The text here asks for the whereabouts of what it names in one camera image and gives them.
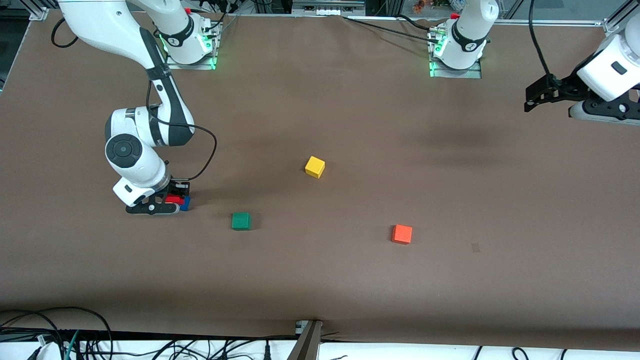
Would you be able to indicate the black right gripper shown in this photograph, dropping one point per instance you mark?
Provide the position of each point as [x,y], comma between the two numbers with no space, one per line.
[178,188]

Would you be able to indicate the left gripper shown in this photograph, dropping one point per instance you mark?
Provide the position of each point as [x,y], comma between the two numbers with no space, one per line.
[568,85]

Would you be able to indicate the red wooden block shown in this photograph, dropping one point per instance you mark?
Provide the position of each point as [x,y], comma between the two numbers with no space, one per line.
[171,199]

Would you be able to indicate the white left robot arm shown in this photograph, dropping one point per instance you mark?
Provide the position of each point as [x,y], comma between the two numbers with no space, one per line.
[610,65]

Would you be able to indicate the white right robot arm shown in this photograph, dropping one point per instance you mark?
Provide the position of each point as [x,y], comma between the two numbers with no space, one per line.
[135,160]

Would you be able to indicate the blue wooden block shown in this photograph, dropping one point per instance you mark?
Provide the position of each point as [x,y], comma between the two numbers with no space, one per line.
[188,204]

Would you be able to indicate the green wooden block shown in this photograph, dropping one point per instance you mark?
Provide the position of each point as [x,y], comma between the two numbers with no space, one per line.
[241,221]

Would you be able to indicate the yellow wooden block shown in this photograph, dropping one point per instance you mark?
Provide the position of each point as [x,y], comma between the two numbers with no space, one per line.
[314,167]

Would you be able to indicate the orange wooden block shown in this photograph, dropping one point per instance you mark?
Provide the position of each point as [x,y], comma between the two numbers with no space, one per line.
[402,234]

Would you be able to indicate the white power strip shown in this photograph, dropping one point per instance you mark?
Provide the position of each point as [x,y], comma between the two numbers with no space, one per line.
[327,7]

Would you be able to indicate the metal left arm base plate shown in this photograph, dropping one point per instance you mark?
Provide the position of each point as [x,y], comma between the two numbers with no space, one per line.
[475,74]

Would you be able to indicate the metal corner bracket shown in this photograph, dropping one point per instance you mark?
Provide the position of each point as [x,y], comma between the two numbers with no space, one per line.
[612,27]
[39,13]

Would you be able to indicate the aluminium frame rail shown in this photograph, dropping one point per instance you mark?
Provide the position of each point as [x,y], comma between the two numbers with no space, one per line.
[625,12]

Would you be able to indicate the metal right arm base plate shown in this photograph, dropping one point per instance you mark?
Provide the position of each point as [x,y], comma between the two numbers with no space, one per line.
[210,60]

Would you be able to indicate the aluminium profile post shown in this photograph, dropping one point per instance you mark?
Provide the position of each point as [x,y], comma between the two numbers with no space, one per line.
[306,345]

